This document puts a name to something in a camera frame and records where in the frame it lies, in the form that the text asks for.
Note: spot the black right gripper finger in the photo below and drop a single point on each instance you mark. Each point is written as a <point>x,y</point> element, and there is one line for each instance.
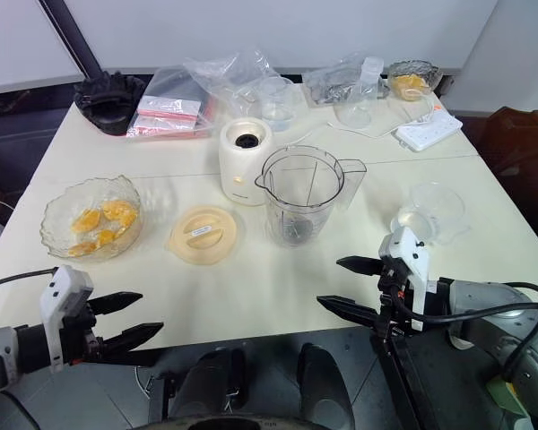
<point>349,308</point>
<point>363,265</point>

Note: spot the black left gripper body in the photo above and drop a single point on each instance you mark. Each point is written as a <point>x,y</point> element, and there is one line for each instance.
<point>83,336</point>

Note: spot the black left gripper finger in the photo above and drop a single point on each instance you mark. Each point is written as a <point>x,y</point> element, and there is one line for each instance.
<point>116,301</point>
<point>134,336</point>

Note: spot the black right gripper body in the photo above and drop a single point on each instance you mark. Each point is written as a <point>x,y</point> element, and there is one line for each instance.
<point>392,309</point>

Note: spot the clear blender jug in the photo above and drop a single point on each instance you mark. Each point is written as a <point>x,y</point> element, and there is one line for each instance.
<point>296,215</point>

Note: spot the cream round blender lid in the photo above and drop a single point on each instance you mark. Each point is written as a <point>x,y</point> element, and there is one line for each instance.
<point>204,235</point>

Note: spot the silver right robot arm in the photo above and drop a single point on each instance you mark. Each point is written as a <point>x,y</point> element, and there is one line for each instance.
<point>479,295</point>

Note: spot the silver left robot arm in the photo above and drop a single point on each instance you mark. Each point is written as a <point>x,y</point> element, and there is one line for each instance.
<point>0,354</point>

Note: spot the cream blender base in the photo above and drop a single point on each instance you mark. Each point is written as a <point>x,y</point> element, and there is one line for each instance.
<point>242,174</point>

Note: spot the clear plastic measuring cup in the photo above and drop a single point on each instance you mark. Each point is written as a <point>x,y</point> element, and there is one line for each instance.
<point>439,210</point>

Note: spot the large clear glass bowl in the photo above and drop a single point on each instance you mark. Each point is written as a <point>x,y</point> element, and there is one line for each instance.
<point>58,224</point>

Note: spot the white power strip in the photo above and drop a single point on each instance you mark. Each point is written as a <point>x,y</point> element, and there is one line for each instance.
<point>426,132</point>

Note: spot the plastic bag with dark contents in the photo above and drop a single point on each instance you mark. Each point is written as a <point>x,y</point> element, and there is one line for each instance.
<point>332,85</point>

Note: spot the clear plastic beaker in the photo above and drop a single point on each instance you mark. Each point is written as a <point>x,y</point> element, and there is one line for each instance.
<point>275,103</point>

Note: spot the red-striped zip bags stack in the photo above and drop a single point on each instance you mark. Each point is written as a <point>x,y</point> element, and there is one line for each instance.
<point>168,112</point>

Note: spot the black spiky plastic holder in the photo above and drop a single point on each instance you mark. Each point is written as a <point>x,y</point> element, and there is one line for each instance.
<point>110,105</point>

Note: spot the dark reddish-brown bag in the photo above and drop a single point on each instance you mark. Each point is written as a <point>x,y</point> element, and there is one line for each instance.
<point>520,143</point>

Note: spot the small dark glass bowl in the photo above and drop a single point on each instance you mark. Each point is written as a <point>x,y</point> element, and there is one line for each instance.
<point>414,69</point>

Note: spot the crumpled clear plastic bag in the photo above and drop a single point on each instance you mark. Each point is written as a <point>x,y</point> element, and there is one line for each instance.
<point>226,76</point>

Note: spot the dark diagonal pole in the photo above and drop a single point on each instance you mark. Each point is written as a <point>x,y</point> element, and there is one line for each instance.
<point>72,36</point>

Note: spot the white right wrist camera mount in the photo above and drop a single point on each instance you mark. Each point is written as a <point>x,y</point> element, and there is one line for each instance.
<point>408,251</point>

